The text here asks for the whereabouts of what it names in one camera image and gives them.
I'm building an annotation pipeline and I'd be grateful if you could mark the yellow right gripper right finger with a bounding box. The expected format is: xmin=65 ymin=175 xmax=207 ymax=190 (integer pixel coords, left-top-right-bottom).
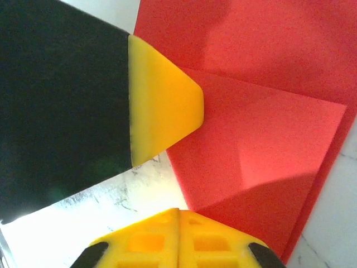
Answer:
xmin=178 ymin=209 xmax=288 ymax=268

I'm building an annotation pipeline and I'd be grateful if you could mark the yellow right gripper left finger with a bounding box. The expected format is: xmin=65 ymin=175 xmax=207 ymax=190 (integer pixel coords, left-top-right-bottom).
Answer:
xmin=69 ymin=208 xmax=180 ymax=268

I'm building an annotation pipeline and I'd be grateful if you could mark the red paper sheet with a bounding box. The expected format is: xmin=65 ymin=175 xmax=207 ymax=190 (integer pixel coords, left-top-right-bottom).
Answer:
xmin=133 ymin=0 xmax=357 ymax=265

